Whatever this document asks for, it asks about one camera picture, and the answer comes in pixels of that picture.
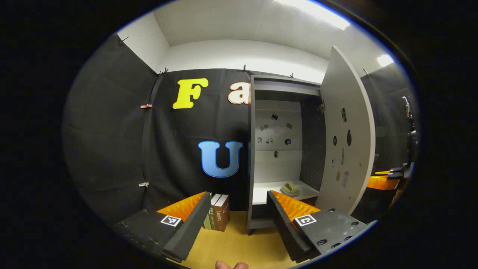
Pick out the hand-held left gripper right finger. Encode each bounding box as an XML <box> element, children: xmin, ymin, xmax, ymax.
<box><xmin>266</xmin><ymin>190</ymin><xmax>368</xmax><ymax>263</ymax></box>

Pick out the white cabinet shelf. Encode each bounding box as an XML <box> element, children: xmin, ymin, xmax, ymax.
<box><xmin>252</xmin><ymin>180</ymin><xmax>320</xmax><ymax>205</ymax></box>

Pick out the dark grey cabinet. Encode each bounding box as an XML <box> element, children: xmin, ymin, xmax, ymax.
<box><xmin>246</xmin><ymin>75</ymin><xmax>325</xmax><ymax>236</ymax></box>

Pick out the black backdrop cloth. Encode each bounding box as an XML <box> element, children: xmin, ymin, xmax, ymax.
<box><xmin>62</xmin><ymin>34</ymin><xmax>419</xmax><ymax>225</ymax></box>

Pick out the green book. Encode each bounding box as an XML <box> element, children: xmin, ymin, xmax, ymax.
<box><xmin>204</xmin><ymin>194</ymin><xmax>214</xmax><ymax>229</ymax></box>

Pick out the tan book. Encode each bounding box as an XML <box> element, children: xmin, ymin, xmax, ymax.
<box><xmin>209</xmin><ymin>194</ymin><xmax>221</xmax><ymax>231</ymax></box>

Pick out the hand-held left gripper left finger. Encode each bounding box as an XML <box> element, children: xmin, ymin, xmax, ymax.
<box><xmin>112</xmin><ymin>191</ymin><xmax>212</xmax><ymax>263</ymax></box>

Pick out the dark brown book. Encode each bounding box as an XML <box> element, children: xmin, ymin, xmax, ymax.
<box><xmin>215</xmin><ymin>194</ymin><xmax>230</xmax><ymax>232</ymax></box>

